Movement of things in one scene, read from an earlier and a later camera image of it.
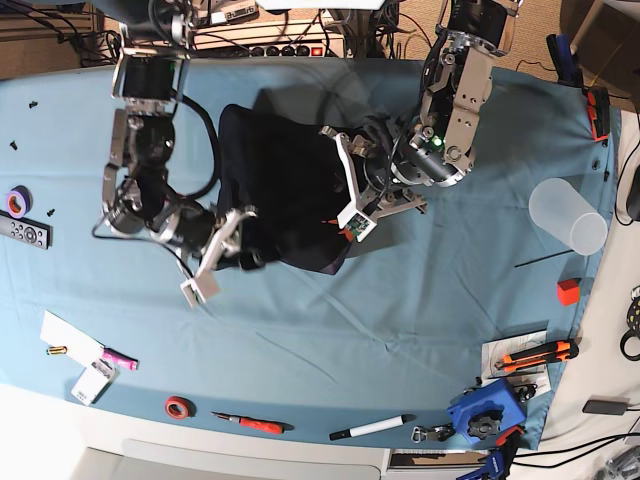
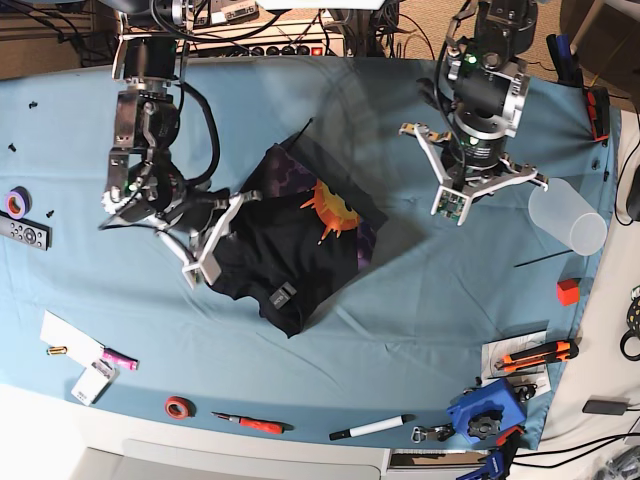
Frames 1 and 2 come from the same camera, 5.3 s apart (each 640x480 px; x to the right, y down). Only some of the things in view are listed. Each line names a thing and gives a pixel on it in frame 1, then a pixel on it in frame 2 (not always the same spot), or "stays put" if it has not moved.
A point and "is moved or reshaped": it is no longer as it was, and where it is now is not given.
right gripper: [373, 198] → [453, 196]
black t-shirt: [291, 181] is moved or reshaped
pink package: [120, 359] stays put
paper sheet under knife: [492, 352] stays put
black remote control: [26, 229] stays put
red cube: [569, 291] stays put
